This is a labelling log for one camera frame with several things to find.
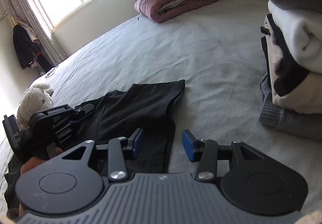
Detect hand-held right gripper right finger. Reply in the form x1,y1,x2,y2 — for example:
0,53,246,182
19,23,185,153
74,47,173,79
182,130,267,182

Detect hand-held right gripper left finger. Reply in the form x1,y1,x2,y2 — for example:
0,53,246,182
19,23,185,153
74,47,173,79
62,128,144,182

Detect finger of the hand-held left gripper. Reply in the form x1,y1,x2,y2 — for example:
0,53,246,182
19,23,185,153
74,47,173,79
69,103,95,124

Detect black t-shirt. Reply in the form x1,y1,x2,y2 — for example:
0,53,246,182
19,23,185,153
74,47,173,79
5,79,186,214

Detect light hanging clothes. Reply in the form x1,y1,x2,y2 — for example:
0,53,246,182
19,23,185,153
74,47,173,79
14,16,41,43

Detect person's left hand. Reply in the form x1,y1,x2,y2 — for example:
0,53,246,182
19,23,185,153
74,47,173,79
21,148,63,177

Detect white plush dog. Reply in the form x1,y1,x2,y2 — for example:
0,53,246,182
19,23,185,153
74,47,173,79
16,83,54,129

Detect dark hanging jacket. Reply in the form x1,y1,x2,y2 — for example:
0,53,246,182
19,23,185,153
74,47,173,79
12,24,42,70

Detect grey patterned curtain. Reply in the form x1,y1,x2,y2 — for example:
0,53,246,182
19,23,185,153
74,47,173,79
0,0,66,69

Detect black folded garment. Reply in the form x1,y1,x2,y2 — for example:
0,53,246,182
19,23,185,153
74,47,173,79
260,13,314,97

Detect beige folded garment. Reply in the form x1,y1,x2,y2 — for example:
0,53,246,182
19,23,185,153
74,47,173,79
264,19,322,114

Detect white folded garment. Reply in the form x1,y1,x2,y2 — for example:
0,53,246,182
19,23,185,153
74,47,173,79
268,0,322,74

